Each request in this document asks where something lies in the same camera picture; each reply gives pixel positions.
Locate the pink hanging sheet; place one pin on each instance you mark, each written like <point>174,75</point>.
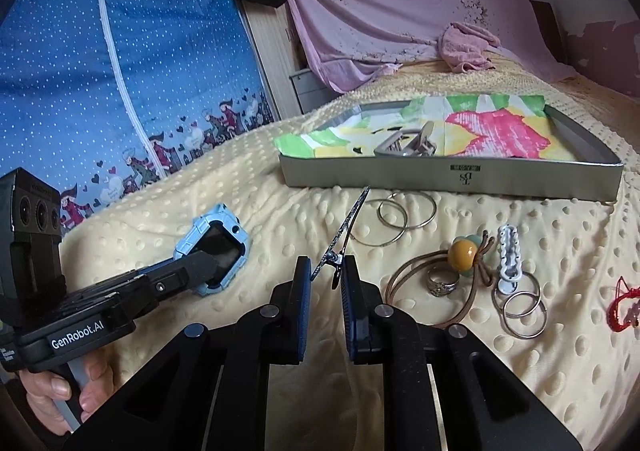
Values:
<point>375,16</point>

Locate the wooden cabinet panel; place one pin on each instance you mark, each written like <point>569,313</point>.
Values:
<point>270,43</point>

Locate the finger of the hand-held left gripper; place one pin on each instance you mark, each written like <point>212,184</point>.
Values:
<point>200,271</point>

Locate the yellow dotted blanket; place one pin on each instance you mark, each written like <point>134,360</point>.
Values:
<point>240,181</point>

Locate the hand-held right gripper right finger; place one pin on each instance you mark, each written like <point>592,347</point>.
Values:
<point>354,311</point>

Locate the colourful printed cloth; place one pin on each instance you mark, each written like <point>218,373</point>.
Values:
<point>490,131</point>

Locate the large thin silver hoop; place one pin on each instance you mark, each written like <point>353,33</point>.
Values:
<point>372,244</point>

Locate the medium silver hoop earring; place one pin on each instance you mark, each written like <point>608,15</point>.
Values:
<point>433,211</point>

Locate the black metal hair clip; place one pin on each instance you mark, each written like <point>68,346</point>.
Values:
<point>350,226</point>

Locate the white drawer unit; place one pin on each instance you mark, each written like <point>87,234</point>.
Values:
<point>310,91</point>

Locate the person's left hand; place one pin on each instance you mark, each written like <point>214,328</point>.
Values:
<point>92,398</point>

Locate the pink towel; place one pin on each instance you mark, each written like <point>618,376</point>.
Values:
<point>467,43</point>

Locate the white hair clip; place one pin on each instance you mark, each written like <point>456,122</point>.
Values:
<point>509,261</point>

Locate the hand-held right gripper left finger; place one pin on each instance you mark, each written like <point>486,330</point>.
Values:
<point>300,311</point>

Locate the beige claw hair clip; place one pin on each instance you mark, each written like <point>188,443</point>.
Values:
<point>400,147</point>

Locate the grey shallow box tray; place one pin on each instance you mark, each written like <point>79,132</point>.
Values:
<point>400,177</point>

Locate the blue printed wardrobe cover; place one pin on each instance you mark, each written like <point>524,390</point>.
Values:
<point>75,56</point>

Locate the blue smartwatch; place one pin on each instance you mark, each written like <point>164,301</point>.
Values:
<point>220,233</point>

